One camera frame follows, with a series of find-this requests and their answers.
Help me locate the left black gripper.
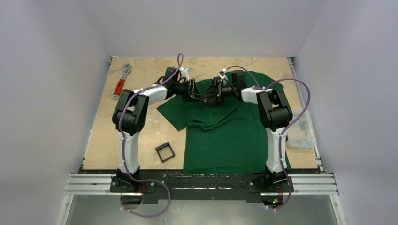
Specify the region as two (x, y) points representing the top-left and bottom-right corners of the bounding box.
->
(172, 79), (203, 101)

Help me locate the green t-shirt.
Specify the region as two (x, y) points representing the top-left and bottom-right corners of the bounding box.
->
(156, 71), (292, 175)

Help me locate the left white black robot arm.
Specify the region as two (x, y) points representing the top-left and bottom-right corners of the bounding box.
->
(111, 67), (200, 192)

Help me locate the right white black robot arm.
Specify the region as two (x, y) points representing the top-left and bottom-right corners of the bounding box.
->
(200, 70), (293, 191)

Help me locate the clear plastic parts box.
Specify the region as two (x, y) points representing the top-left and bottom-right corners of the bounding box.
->
(286, 110), (317, 148)

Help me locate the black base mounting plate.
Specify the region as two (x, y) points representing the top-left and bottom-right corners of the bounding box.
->
(110, 169), (293, 206)

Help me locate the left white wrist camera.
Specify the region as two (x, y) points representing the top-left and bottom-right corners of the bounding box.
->
(179, 67), (194, 80)

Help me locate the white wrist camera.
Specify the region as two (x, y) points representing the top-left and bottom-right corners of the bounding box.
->
(218, 68), (228, 83)
(179, 67), (194, 80)

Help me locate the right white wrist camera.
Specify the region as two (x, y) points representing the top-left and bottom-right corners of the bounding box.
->
(218, 68), (228, 83)

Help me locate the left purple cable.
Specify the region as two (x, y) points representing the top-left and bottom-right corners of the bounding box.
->
(119, 53), (184, 218)

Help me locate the purple cable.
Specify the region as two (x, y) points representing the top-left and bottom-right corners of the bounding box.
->
(119, 53), (184, 218)
(223, 65), (312, 212)

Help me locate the black square frame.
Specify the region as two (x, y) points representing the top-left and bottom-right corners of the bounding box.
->
(155, 142), (176, 163)

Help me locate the red handled adjustable wrench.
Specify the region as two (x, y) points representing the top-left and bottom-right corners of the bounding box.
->
(112, 63), (132, 100)

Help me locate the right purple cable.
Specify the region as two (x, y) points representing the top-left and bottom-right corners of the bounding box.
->
(223, 65), (312, 212)

